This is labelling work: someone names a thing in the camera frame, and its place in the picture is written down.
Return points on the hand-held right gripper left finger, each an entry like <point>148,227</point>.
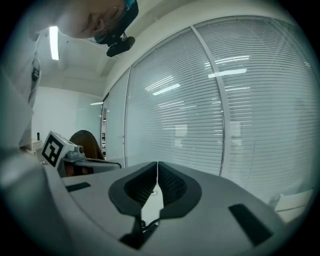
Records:
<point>117,193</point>

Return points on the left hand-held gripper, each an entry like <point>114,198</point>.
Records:
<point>52,150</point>

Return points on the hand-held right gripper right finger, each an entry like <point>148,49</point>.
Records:
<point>192,193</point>

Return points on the small dark bottle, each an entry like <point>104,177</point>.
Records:
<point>38,136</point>

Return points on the person's white printed shirt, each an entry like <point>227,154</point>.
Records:
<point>30,75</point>

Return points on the white window blind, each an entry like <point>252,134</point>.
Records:
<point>262,100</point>
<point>175,112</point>

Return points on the white box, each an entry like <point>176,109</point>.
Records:
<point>292,205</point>

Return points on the long ceiling light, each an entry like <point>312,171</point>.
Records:
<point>54,42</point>

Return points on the person's head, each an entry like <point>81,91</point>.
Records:
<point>85,17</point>

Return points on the thin-rimmed glasses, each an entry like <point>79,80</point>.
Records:
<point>113,21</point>

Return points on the black head-mounted camera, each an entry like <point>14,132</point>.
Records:
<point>120,45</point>

